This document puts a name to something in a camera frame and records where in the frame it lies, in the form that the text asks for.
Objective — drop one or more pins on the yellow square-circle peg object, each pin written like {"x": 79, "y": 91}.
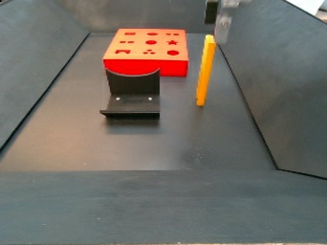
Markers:
{"x": 206, "y": 68}

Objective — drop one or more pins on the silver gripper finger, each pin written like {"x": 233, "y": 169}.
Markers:
{"x": 227, "y": 8}

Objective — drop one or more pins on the red foam shape board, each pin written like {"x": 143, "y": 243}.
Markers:
{"x": 139, "y": 51}

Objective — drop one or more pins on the black curved holder stand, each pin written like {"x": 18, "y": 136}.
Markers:
{"x": 134, "y": 95}

